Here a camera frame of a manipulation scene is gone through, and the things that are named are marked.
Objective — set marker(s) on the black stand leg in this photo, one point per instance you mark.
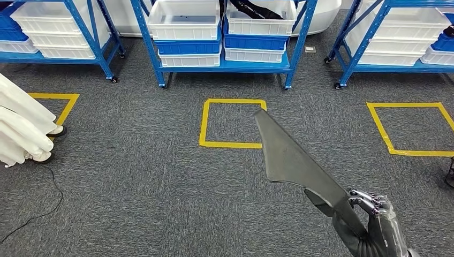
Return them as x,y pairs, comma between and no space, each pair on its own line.
450,177

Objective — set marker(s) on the white car body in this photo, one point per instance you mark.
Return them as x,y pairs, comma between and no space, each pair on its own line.
326,14

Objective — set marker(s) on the black plastic piece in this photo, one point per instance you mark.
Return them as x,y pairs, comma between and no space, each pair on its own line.
259,10

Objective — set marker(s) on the person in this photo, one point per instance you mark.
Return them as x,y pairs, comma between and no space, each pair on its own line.
21,120

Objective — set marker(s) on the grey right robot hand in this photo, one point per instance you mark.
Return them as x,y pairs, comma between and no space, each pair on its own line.
386,230

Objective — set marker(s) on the blue metal shelf rack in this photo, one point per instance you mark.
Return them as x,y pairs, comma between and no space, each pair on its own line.
227,66
53,60
390,68

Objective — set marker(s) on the black plastic plate part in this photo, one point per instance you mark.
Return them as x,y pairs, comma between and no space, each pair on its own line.
291,159

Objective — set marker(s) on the grey floor outlet plate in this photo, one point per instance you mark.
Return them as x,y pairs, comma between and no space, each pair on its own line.
310,49

